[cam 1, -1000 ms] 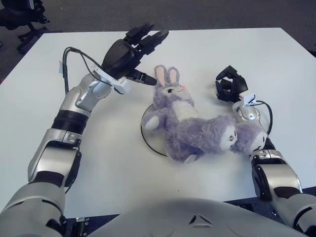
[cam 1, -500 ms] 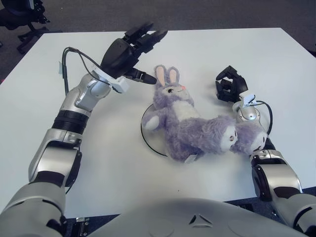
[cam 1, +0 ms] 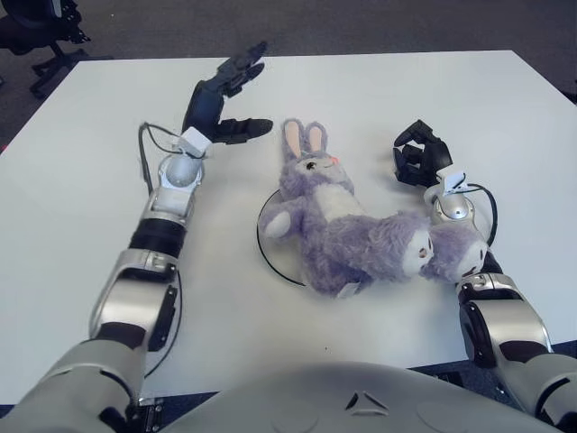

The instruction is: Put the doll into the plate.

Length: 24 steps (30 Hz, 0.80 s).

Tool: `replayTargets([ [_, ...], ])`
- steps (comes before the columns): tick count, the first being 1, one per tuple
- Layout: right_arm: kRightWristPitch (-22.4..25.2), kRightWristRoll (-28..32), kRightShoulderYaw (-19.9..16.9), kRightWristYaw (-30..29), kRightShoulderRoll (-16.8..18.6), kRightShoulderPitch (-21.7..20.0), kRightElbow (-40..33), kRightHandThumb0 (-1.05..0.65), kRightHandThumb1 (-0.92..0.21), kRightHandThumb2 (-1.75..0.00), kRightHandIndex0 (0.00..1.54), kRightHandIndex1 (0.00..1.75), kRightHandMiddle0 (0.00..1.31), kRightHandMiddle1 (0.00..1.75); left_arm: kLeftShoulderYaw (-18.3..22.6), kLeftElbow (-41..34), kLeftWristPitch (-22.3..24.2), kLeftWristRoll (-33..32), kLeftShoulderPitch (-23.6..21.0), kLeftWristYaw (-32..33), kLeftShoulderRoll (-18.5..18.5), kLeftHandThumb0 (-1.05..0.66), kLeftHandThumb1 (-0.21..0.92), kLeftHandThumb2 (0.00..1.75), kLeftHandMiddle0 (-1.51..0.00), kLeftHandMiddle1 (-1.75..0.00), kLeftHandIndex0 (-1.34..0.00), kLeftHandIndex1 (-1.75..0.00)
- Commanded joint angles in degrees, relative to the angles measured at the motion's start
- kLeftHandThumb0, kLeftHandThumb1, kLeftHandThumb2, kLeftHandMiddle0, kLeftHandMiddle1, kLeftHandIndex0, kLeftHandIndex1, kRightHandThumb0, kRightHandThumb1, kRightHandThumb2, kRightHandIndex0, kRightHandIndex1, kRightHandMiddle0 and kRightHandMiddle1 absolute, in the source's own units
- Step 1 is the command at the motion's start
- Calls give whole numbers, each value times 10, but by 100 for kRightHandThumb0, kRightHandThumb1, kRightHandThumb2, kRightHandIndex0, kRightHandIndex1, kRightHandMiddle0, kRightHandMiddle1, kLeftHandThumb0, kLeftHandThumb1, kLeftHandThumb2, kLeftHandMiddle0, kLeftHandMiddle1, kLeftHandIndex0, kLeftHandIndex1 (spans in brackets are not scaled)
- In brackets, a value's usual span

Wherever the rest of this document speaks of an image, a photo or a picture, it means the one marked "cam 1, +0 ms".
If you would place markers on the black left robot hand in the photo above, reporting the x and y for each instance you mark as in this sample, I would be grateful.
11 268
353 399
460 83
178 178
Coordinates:
205 106

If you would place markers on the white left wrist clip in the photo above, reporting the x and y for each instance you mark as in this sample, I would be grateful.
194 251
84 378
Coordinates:
194 142

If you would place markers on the grey robot torso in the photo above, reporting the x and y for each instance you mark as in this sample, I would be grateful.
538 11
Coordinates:
351 397

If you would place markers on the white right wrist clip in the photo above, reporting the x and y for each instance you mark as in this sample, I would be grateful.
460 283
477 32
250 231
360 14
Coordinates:
453 182

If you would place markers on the white plate with black rim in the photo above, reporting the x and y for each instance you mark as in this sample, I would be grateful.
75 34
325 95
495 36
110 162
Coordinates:
280 257

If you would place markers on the small metal bracket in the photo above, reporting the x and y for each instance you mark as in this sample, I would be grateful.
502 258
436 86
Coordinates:
151 410

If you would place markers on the black office chair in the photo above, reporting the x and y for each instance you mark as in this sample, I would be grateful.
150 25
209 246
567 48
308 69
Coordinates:
31 27

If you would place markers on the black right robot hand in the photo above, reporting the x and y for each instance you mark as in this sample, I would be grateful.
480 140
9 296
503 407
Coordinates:
439 155

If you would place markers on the purple plush bunny doll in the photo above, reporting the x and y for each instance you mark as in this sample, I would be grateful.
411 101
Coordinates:
342 234

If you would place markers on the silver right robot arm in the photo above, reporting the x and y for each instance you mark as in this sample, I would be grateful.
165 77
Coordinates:
496 315

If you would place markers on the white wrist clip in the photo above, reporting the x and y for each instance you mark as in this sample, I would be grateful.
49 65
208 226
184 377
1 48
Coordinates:
194 142
453 182

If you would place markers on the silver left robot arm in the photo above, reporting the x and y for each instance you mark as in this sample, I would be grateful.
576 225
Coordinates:
140 288

